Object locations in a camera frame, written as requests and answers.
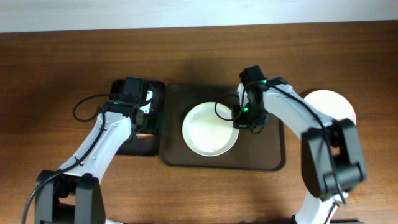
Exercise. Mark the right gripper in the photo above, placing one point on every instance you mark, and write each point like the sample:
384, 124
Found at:
246, 122

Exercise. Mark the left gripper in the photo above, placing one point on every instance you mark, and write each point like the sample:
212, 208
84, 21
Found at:
148, 119

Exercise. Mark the green orange sponge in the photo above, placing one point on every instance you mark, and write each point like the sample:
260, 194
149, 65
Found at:
144, 135

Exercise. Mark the white plate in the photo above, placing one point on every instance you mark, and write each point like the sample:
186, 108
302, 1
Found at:
208, 131
331, 103

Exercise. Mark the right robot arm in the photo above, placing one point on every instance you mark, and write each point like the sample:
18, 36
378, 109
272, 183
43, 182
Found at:
331, 154

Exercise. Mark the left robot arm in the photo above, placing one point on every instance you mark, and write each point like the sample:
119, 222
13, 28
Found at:
130, 123

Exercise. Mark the small black tray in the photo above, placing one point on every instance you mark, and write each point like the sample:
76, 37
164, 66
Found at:
134, 146

